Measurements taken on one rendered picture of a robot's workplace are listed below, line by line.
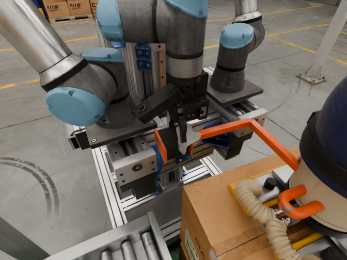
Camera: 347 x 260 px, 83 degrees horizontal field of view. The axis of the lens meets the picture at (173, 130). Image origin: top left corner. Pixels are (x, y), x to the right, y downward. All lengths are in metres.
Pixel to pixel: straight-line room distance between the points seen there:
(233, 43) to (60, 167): 1.80
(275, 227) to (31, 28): 0.63
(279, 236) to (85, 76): 0.53
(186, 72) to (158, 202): 1.14
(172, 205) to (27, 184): 1.29
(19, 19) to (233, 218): 0.64
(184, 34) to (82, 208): 1.59
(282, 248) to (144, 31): 0.49
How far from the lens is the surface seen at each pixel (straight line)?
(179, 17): 0.37
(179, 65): 0.39
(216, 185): 0.63
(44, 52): 0.49
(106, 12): 0.40
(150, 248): 0.96
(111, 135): 0.65
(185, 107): 0.44
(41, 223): 1.86
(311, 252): 0.60
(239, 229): 0.59
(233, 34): 0.80
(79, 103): 0.47
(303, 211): 0.49
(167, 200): 1.43
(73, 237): 1.71
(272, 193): 0.64
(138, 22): 0.38
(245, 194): 0.53
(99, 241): 0.97
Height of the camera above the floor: 1.47
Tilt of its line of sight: 42 degrees down
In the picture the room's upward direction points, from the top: straight up
